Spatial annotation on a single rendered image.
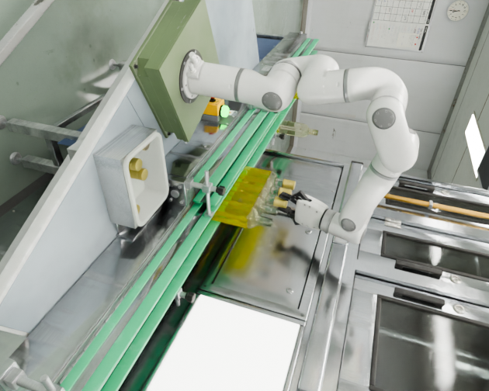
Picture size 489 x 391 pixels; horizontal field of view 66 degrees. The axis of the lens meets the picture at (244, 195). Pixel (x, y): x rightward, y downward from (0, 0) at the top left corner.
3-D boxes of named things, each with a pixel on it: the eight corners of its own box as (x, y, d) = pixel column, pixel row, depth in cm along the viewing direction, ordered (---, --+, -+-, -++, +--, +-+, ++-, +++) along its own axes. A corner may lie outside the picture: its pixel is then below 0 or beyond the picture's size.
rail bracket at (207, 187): (186, 212, 120) (223, 222, 116) (182, 168, 109) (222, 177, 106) (191, 207, 122) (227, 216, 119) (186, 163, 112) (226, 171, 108)
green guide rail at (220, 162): (191, 183, 118) (214, 188, 116) (190, 181, 117) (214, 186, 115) (306, 39, 249) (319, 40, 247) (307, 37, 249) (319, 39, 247)
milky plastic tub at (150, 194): (112, 223, 105) (139, 230, 102) (93, 153, 91) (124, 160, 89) (145, 188, 118) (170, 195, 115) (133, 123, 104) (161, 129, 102)
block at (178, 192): (166, 203, 120) (185, 209, 118) (162, 179, 114) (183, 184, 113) (171, 197, 123) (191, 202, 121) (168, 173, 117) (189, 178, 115)
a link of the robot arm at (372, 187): (376, 154, 109) (346, 206, 122) (361, 172, 100) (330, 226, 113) (404, 170, 106) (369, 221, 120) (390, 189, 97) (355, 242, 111)
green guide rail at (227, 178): (192, 202, 122) (215, 207, 120) (192, 199, 122) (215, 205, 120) (306, 50, 254) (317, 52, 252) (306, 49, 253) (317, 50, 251)
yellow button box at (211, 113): (200, 119, 147) (217, 122, 145) (199, 102, 142) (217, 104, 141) (207, 112, 152) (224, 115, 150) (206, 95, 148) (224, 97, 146)
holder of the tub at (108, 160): (115, 237, 108) (138, 243, 106) (92, 153, 91) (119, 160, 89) (146, 202, 121) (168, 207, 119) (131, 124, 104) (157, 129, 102)
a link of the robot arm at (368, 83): (339, 77, 90) (405, 70, 83) (351, 61, 100) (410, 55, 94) (344, 130, 97) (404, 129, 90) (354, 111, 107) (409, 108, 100)
